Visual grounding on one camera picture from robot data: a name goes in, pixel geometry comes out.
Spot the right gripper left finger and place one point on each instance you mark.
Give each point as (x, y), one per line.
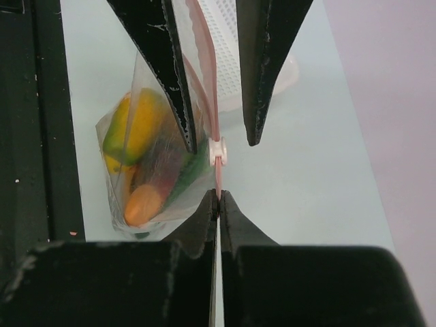
(170, 282)

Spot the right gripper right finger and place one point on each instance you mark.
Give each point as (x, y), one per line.
(268, 284)

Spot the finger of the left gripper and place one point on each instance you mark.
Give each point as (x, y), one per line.
(266, 31)
(151, 25)

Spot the papaya slice with red flesh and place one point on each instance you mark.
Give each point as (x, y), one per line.
(151, 184)

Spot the yellow green mango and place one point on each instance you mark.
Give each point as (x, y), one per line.
(145, 125)

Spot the clear zip top bag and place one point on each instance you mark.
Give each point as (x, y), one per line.
(161, 143)

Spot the dark green cucumber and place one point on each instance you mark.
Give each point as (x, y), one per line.
(193, 168)

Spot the white plastic basket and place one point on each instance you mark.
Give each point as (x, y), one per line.
(221, 20)

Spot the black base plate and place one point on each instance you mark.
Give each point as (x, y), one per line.
(40, 193)

